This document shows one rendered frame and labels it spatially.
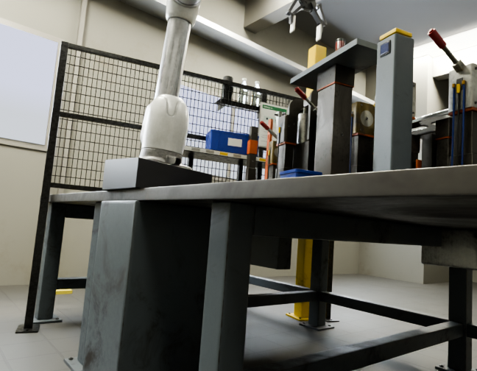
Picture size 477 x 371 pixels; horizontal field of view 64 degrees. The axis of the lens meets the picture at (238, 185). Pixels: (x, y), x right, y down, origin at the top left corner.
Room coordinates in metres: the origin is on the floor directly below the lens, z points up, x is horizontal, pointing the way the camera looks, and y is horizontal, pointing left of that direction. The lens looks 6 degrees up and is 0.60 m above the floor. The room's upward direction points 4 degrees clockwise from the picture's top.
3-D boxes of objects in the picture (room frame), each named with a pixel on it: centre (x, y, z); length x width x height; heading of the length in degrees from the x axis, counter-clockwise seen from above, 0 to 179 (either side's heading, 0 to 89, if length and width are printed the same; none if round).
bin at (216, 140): (2.32, 0.06, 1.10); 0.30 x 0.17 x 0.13; 106
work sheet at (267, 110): (2.56, -0.21, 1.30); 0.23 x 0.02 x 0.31; 113
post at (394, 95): (1.00, -0.40, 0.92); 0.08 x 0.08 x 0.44; 23
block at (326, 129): (1.24, -0.30, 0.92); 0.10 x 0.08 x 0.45; 23
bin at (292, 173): (1.22, -0.20, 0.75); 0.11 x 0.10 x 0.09; 23
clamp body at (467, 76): (0.97, -0.59, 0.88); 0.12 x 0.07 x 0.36; 113
